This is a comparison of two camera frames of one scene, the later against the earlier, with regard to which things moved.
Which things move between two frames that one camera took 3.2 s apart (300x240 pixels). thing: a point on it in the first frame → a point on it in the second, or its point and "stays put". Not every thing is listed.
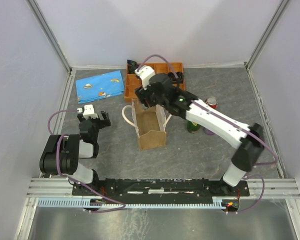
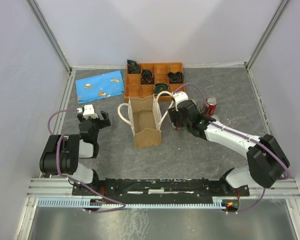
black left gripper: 103,123 stays put
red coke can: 212,101 stays put
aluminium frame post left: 42,24 stays put
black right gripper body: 149,94 → 174,114
